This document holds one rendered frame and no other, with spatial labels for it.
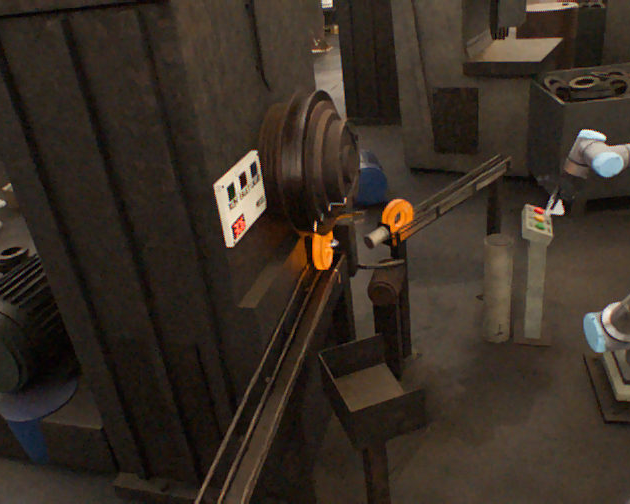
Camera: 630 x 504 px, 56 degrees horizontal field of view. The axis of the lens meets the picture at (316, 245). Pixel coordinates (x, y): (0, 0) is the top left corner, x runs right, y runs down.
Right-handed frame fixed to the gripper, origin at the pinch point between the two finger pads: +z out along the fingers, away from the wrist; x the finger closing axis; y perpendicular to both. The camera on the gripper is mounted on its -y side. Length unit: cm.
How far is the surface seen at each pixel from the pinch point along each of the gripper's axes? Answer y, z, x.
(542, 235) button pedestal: 1.6, 7.6, -4.4
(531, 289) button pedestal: 9.8, 37.5, 2.5
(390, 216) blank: -59, 13, -21
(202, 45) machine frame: -114, -55, -98
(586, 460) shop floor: 36, 57, -66
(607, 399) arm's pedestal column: 45, 52, -35
